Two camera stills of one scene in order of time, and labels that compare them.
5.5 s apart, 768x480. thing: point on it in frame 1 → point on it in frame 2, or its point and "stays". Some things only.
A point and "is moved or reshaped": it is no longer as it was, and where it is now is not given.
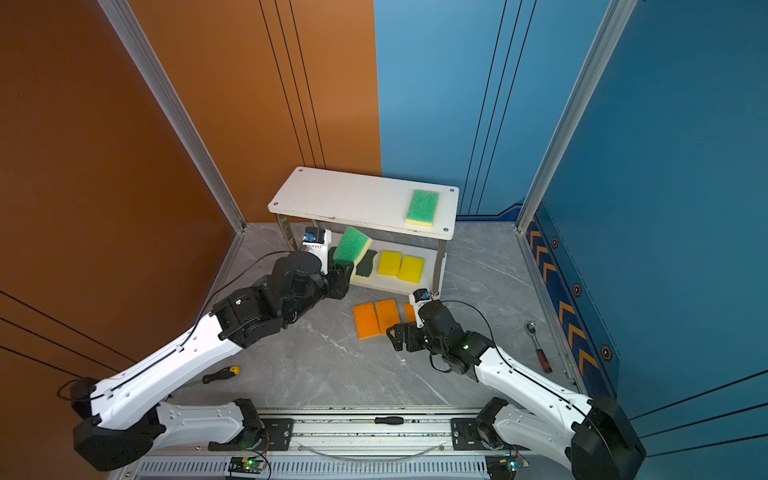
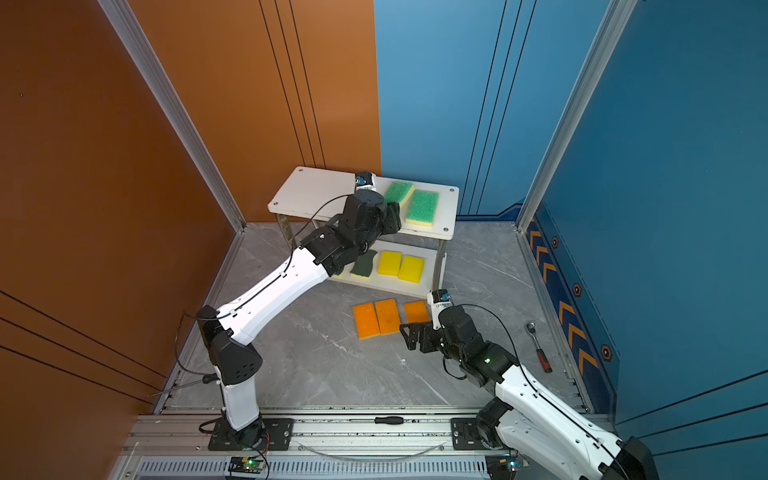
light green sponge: (351, 246) is moved or reshaped
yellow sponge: (411, 269) stays
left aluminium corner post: (144, 53) stays
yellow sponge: (389, 263) stays
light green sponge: (422, 208) stays
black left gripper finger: (338, 280) → (392, 218)
